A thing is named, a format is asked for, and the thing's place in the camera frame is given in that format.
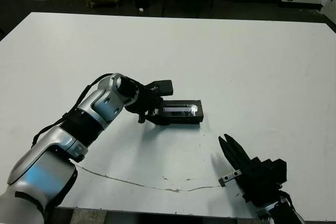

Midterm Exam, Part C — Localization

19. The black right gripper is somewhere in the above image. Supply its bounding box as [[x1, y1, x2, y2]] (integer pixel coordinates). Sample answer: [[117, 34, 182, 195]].
[[217, 134, 280, 208]]

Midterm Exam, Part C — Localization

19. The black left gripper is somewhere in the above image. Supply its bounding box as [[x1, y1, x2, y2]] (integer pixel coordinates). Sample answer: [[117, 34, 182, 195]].
[[124, 83, 170, 126]]

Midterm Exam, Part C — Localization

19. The black box lid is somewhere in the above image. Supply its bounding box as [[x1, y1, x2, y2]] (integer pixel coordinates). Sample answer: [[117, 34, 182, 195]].
[[157, 99, 205, 124]]

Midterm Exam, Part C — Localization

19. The black box base white insert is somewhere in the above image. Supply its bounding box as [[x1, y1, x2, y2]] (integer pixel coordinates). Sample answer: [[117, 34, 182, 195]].
[[164, 121, 202, 128]]

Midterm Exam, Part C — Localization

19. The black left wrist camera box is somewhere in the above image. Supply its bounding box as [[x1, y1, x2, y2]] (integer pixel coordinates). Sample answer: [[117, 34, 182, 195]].
[[146, 79, 174, 97]]

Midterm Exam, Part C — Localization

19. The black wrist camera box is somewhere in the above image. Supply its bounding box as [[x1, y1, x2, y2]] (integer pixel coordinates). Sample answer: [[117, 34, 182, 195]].
[[259, 158, 287, 184], [146, 79, 174, 97]]

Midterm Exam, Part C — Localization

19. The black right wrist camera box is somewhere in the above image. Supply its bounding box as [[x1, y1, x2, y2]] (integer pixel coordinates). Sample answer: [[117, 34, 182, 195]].
[[259, 158, 287, 184]]

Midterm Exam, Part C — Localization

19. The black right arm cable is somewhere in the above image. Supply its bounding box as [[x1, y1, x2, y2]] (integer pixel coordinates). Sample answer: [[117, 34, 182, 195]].
[[277, 183, 300, 217]]

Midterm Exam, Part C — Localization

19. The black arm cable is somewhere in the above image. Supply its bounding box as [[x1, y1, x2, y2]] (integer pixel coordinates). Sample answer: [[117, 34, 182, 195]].
[[30, 73, 116, 148], [277, 183, 300, 217]]

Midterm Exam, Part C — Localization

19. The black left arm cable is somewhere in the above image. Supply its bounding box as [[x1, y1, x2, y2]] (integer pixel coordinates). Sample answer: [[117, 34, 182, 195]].
[[30, 73, 116, 148]]

